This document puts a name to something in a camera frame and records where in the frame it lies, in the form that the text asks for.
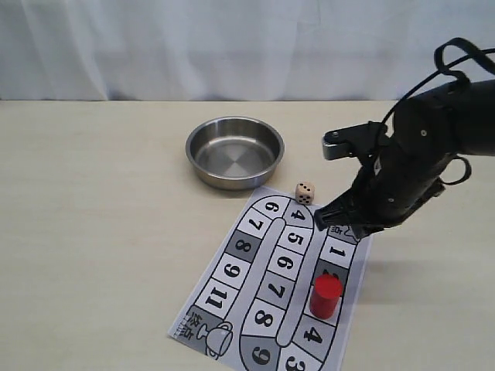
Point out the printed number board sheet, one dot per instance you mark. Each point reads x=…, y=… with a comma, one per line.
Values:
x=250, y=308

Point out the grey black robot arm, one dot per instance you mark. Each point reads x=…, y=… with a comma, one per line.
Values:
x=450, y=119

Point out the white background curtain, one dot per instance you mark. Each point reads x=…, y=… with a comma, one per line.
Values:
x=228, y=50

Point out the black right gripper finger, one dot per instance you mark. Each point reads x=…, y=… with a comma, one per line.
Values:
x=362, y=230

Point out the red cylinder game piece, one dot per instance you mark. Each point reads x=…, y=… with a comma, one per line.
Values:
x=325, y=295

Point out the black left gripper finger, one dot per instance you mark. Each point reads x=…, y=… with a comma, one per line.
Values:
x=333, y=214

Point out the wooden die black dots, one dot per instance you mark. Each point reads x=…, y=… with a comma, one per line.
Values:
x=304, y=193

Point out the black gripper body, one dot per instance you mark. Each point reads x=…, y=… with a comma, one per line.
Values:
x=388, y=191

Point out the stainless steel round bowl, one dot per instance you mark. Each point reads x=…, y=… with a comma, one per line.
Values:
x=234, y=153

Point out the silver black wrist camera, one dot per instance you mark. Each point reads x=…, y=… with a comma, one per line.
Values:
x=361, y=141

